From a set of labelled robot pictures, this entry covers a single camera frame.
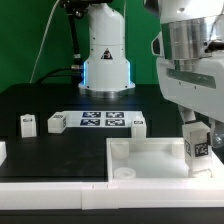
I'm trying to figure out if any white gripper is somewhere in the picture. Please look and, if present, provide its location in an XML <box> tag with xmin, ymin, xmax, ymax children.
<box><xmin>151</xmin><ymin>33</ymin><xmax>224</xmax><ymax>148</ymax></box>

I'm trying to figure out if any white square tabletop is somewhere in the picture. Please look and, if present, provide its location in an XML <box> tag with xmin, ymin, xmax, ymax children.
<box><xmin>105</xmin><ymin>136</ymin><xmax>224</xmax><ymax>186</ymax></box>

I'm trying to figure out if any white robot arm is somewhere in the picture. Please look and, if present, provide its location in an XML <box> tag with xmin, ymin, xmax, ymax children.
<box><xmin>79</xmin><ymin>0</ymin><xmax>224</xmax><ymax>148</ymax></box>

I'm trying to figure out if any white left fence piece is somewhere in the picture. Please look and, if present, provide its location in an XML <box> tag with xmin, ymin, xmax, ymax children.
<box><xmin>0</xmin><ymin>141</ymin><xmax>7</xmax><ymax>166</ymax></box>

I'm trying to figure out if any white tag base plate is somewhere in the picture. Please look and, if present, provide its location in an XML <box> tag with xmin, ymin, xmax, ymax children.
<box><xmin>66</xmin><ymin>111</ymin><xmax>145</xmax><ymax>128</ymax></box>

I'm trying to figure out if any white front fence rail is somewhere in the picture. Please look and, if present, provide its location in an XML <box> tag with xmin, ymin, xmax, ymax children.
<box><xmin>0</xmin><ymin>179</ymin><xmax>224</xmax><ymax>210</ymax></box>

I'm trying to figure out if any black cable bundle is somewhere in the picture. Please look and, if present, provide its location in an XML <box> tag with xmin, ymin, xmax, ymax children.
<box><xmin>34</xmin><ymin>0</ymin><xmax>88</xmax><ymax>84</ymax></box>

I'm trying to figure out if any grey thin cable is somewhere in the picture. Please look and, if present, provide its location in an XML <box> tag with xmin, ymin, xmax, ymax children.
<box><xmin>29</xmin><ymin>0</ymin><xmax>62</xmax><ymax>84</ymax></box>

